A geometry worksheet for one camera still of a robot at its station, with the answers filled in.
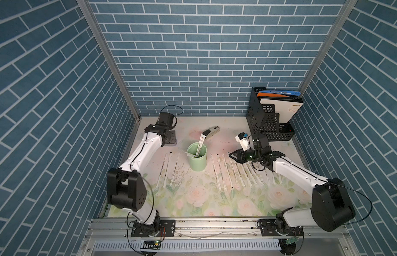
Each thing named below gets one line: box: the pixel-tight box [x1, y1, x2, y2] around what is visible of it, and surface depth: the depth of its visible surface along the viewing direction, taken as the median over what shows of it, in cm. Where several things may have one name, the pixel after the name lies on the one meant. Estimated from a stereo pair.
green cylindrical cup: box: [186, 141, 208, 172], surface depth 90 cm
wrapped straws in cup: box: [181, 133, 206, 158], surface depth 88 cm
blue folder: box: [258, 90, 301, 96], surface depth 96 cm
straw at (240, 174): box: [234, 162, 246, 187], surface depth 93 cm
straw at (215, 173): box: [210, 153, 222, 192], surface depth 93 cm
